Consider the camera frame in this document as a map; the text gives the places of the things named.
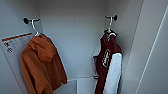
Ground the white sticker with orange stripe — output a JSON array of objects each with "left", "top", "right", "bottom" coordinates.
[{"left": 1, "top": 31, "right": 35, "bottom": 55}]

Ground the orange hoodie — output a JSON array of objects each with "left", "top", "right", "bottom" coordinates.
[{"left": 19, "top": 33, "right": 69, "bottom": 94}]

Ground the white wardrobe body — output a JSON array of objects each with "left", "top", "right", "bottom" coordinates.
[{"left": 0, "top": 0, "right": 148, "bottom": 94}]

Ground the white wardrobe inner divider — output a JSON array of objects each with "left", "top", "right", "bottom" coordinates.
[{"left": 54, "top": 78, "right": 79, "bottom": 94}]

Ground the maroon and white varsity jacket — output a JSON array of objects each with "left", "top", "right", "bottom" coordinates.
[{"left": 92, "top": 29, "right": 124, "bottom": 94}]

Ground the white wardrobe door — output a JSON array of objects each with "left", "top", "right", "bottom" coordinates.
[{"left": 135, "top": 0, "right": 168, "bottom": 94}]

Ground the white hanger under orange hoodie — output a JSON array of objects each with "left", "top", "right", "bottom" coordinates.
[{"left": 27, "top": 18, "right": 43, "bottom": 38}]

